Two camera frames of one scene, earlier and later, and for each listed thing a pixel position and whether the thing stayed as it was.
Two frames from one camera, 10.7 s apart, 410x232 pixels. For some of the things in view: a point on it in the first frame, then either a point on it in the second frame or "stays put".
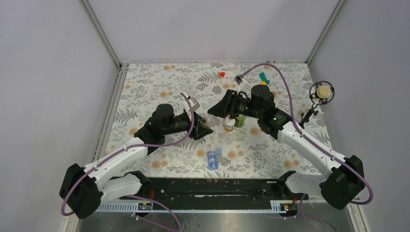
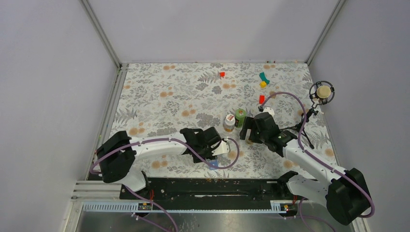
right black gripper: [226, 107] to [249, 123]
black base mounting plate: [196, 190] stays put
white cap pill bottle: [229, 124] stays put
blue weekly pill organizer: [212, 158] stays put
